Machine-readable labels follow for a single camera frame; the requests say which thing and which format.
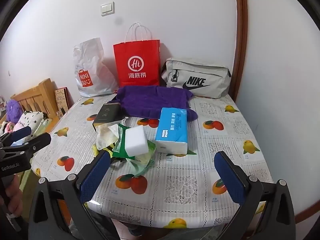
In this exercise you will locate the white floral cloth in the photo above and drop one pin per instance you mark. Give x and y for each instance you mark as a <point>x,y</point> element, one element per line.
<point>30,118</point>

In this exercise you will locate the grey fabric waist bag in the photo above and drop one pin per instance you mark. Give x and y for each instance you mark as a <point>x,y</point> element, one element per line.
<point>200,72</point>

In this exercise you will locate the light green plastic bag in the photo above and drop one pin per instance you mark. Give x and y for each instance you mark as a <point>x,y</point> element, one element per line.
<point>140,166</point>

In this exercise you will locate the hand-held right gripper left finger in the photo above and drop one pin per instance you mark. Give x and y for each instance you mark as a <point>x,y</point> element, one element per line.
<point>96,175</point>

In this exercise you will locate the wooden bed headboard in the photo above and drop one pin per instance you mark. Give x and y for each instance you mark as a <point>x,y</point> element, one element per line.
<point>42,95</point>

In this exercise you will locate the purple towel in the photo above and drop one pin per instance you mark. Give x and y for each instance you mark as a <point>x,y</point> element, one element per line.
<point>145,100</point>

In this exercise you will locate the white plastic shopping bag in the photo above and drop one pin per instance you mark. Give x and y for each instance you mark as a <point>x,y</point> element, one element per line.
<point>95,62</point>

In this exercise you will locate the person's left hand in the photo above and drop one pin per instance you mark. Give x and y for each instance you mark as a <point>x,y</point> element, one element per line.
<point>16,197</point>

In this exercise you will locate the white wall light switch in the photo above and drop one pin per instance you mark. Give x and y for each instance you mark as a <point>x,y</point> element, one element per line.
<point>107,8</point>

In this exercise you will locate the white sponge block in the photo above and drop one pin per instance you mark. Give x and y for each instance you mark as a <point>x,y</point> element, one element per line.
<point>136,141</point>

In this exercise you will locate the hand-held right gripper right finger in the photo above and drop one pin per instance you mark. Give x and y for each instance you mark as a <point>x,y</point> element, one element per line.
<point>230,177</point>

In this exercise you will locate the brown wooden door frame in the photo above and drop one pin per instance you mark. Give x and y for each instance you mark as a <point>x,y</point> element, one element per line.
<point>241,30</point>

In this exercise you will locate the blue tissue pack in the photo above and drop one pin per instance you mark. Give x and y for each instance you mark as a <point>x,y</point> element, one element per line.
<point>172,130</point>

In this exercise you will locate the green wet wipes packet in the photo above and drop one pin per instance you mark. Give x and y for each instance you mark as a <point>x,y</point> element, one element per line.
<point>121,142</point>

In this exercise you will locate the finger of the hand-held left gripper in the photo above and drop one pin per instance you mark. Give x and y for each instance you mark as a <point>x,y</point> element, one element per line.
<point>37,140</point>
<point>21,132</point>

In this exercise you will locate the dark green tin box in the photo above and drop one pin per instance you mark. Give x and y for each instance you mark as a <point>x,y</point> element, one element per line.
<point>107,115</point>

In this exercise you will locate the red paper shopping bag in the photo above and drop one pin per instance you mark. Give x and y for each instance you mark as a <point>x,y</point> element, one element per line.
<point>137,55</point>

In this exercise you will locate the clear plastic bag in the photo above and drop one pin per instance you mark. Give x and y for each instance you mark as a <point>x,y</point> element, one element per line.
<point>105,136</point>

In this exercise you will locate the brown patterned board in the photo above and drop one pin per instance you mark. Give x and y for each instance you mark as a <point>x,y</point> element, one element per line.
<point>61,100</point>

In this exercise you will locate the fruit print tablecloth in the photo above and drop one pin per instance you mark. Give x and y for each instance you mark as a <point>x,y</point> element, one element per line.
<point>187,175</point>

